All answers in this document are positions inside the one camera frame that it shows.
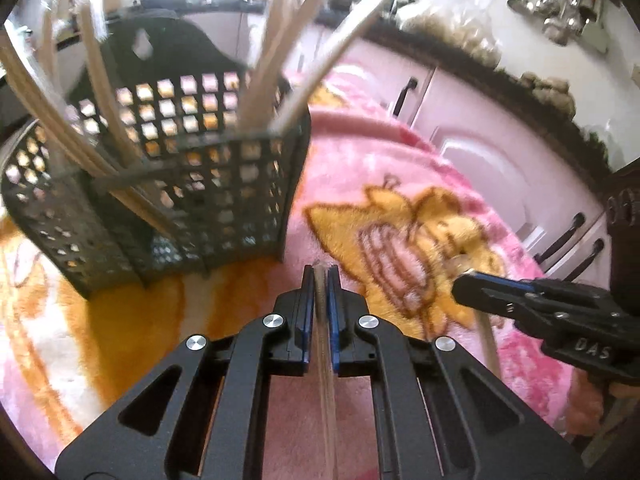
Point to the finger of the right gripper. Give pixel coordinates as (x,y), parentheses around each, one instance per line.
(497,282)
(517,307)

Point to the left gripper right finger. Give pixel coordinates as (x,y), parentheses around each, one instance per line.
(438,412)

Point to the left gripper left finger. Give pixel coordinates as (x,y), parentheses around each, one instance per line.
(201,412)

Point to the chopsticks thin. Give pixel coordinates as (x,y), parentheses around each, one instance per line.
(461,265)

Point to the chopsticks wide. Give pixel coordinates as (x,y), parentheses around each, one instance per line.
(356,23)

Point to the chopsticks crossed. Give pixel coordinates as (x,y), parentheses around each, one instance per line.
(46,52)

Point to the ginger roots pile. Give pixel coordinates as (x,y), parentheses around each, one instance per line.
(551,91)

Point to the clear plastic food bag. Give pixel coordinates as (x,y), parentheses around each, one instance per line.
(462,27)

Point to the dark green utensil basket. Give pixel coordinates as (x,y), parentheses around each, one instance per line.
(199,196)

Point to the hanging steel spatula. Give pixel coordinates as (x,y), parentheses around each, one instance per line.
(594,35)

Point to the hanging steel ladle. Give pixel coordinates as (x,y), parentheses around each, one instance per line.
(522,7)

